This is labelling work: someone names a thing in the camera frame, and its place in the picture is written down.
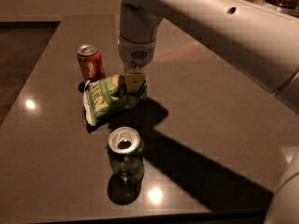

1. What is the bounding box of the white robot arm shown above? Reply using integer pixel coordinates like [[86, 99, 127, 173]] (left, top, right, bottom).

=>
[[120, 0, 299, 113]]

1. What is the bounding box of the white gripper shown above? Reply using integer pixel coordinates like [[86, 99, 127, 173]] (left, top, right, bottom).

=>
[[118, 35, 156, 93]]

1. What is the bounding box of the red coke can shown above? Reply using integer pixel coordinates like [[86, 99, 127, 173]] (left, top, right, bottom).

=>
[[77, 44, 106, 82]]

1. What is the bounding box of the green jalapeno chip bag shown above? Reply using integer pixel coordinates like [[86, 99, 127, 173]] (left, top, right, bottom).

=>
[[83, 75, 148, 126]]

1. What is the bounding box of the green soda can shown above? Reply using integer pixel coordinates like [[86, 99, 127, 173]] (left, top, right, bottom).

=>
[[107, 127, 144, 185]]

